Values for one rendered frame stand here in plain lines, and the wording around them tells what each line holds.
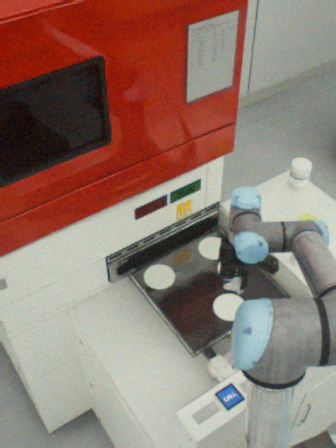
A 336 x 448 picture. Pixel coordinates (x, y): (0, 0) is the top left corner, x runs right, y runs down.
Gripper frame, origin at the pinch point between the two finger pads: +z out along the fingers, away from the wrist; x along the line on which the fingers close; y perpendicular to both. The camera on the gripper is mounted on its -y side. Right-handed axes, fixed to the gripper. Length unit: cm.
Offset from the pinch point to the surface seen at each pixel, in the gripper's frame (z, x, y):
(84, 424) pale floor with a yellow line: 101, -11, 56
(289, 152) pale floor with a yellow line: 83, -198, -59
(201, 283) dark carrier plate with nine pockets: 10.2, -11.7, 10.5
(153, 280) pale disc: 10.2, -12.7, 25.8
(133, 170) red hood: -32.1, -13.1, 30.8
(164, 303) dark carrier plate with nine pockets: 11.0, -3.9, 22.1
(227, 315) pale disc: 11.0, 0.4, 3.0
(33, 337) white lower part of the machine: 25, 0, 64
